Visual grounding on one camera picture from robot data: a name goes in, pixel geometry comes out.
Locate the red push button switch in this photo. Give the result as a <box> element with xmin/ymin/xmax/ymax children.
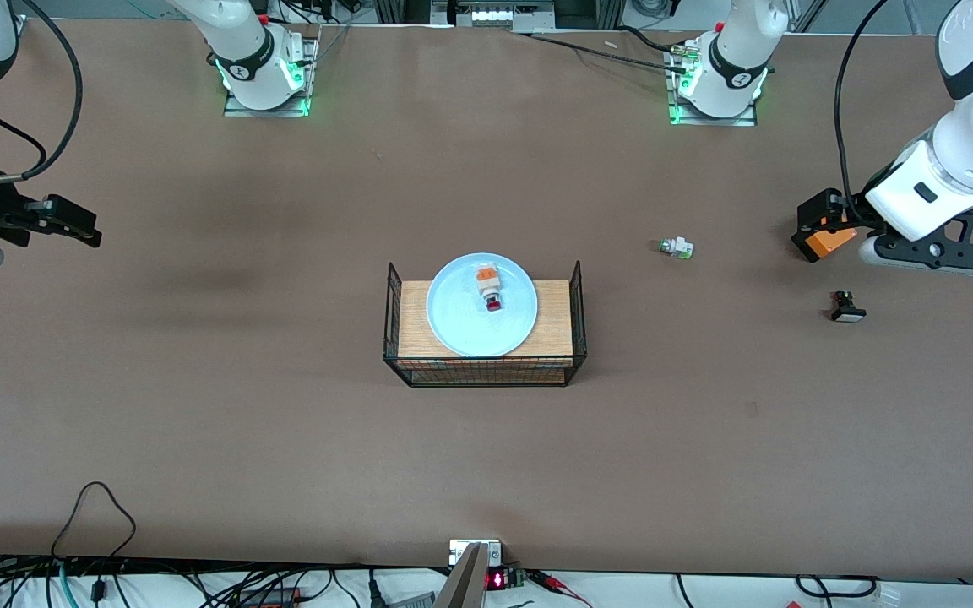
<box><xmin>475</xmin><ymin>263</ymin><xmax>505</xmax><ymax>313</ymax></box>

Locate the light blue round plate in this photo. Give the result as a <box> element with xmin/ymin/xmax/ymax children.
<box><xmin>426</xmin><ymin>252</ymin><xmax>538</xmax><ymax>358</ymax></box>

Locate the orange button box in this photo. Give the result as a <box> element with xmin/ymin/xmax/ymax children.
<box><xmin>791</xmin><ymin>215</ymin><xmax>859</xmax><ymax>264</ymax></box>

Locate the black white push button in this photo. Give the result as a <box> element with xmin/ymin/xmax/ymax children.
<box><xmin>829</xmin><ymin>290</ymin><xmax>867</xmax><ymax>323</ymax></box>

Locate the white marker plate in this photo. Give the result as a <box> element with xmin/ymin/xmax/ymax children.
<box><xmin>449</xmin><ymin>539</ymin><xmax>503</xmax><ymax>567</ymax></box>

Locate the wooden rack board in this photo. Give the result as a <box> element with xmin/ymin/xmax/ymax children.
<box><xmin>398</xmin><ymin>280</ymin><xmax>574</xmax><ymax>360</ymax></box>

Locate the black power adapter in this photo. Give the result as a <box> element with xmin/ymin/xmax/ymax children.
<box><xmin>236</xmin><ymin>586</ymin><xmax>302</xmax><ymax>608</ymax></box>

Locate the red clip lead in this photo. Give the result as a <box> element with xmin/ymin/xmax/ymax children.
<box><xmin>529</xmin><ymin>570</ymin><xmax>594</xmax><ymax>608</ymax></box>

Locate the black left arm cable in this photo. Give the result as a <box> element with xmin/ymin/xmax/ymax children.
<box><xmin>833</xmin><ymin>0</ymin><xmax>889</xmax><ymax>229</ymax></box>

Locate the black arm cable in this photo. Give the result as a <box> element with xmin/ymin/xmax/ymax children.
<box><xmin>833</xmin><ymin>0</ymin><xmax>889</xmax><ymax>229</ymax></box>
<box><xmin>0</xmin><ymin>0</ymin><xmax>84</xmax><ymax>183</ymax></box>

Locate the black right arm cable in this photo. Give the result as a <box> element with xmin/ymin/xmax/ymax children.
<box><xmin>0</xmin><ymin>0</ymin><xmax>84</xmax><ymax>183</ymax></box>

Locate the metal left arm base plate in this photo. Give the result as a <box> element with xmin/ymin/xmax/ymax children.
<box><xmin>668</xmin><ymin>38</ymin><xmax>759</xmax><ymax>128</ymax></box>

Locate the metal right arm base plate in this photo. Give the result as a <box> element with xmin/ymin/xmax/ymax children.
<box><xmin>223</xmin><ymin>34</ymin><xmax>313</xmax><ymax>118</ymax></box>

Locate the long black table cable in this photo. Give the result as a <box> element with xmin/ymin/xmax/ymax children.
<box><xmin>527</xmin><ymin>32</ymin><xmax>692</xmax><ymax>73</ymax></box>

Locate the black looped cable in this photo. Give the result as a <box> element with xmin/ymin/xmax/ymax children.
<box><xmin>51</xmin><ymin>481</ymin><xmax>138</xmax><ymax>563</ymax></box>

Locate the black wire rack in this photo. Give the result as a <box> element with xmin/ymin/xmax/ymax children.
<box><xmin>383</xmin><ymin>260</ymin><xmax>587</xmax><ymax>389</ymax></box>

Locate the black coiled cable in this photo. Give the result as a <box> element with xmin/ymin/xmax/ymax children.
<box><xmin>794</xmin><ymin>573</ymin><xmax>881</xmax><ymax>600</ymax></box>

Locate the aluminium frame with light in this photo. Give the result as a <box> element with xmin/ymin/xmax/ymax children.
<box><xmin>431</xmin><ymin>0</ymin><xmax>557</xmax><ymax>35</ymax></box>

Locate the grey metal camera bracket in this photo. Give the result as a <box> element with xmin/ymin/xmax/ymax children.
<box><xmin>433</xmin><ymin>542</ymin><xmax>489</xmax><ymax>608</ymax></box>

